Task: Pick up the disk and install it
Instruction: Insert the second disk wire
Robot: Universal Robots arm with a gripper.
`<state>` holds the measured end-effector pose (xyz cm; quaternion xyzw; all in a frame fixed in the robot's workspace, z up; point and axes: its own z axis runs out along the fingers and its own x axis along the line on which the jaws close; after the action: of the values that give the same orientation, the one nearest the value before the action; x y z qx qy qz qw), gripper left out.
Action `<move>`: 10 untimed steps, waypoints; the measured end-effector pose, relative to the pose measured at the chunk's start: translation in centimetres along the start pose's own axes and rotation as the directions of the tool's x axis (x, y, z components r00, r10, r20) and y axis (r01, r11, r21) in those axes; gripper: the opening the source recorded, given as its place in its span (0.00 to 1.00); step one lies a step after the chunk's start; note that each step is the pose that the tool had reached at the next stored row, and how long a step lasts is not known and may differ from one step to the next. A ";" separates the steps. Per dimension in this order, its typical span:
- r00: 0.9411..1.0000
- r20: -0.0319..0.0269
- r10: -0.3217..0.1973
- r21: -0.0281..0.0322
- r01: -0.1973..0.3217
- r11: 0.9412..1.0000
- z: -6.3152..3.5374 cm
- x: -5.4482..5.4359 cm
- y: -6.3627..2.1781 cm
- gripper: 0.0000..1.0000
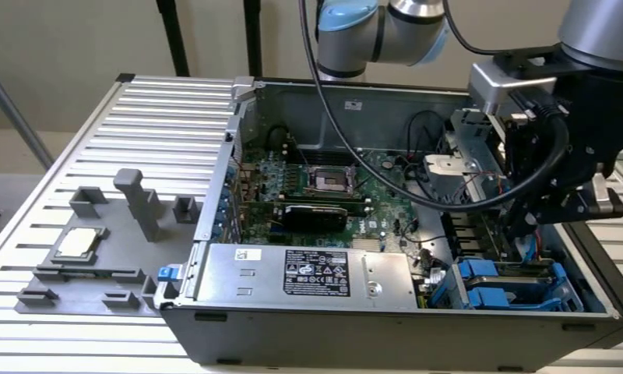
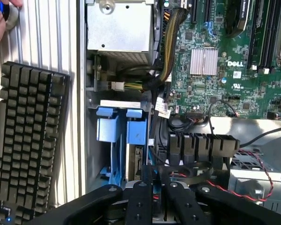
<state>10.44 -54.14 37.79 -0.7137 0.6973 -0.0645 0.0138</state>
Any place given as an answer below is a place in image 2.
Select installed grey disk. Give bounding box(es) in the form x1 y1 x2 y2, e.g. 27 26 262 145
128 143 144 181

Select blue disk bay carrier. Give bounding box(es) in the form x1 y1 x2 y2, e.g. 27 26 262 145
96 105 125 186
126 108 148 146

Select green Dell motherboard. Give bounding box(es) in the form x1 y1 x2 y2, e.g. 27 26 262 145
154 0 281 120

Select white power connector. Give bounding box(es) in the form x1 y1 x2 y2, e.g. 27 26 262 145
111 81 126 92

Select open grey PC case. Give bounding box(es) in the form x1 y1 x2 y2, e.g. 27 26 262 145
76 0 281 225

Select dark mechanical keyboard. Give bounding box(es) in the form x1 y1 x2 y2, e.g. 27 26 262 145
0 60 71 225

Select silver chipset heatsink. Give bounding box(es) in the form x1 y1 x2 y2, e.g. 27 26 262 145
189 48 219 76

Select silver metal drive cage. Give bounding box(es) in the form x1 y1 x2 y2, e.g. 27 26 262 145
86 0 155 64

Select black RAM slot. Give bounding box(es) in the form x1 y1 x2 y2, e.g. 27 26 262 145
246 0 266 70
257 0 281 74

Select black expansion slot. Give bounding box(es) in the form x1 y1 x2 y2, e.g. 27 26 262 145
203 0 213 24
190 0 200 24

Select black cooler shroud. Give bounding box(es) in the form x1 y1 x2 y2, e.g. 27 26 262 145
224 0 251 38

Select grey round knob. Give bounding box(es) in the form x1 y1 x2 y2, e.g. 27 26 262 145
5 5 20 30

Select red black twisted wire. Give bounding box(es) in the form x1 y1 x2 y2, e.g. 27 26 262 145
170 149 275 203

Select thick black cable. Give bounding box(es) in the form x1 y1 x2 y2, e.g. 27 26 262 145
238 127 281 147

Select thin black wire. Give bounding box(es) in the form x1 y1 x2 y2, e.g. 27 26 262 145
207 99 240 133

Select yellow black power cable bundle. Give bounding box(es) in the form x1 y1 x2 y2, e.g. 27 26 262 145
142 7 191 92

